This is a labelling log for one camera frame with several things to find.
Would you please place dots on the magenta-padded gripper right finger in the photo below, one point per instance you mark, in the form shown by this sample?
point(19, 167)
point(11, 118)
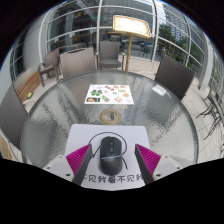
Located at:
point(165, 165)

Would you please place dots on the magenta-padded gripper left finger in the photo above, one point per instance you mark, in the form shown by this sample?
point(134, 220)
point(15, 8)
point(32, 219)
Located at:
point(61, 165)

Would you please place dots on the black computer mouse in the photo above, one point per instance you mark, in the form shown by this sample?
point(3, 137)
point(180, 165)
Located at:
point(111, 156)

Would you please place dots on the white printed mouse pad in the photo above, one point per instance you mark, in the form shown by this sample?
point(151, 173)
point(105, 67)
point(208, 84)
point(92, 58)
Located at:
point(83, 136)

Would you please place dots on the wooden slatted bench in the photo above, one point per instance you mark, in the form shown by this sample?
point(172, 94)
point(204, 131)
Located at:
point(5, 148)
point(28, 85)

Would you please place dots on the laminated picture menu card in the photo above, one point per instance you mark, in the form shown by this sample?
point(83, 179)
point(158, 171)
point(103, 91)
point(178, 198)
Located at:
point(109, 94)

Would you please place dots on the grey wicker armchair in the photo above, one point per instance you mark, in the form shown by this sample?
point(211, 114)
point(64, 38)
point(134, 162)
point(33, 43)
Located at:
point(50, 61)
point(109, 53)

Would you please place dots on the wooden menu stand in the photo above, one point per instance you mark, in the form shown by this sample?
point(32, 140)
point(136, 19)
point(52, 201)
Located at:
point(131, 26)

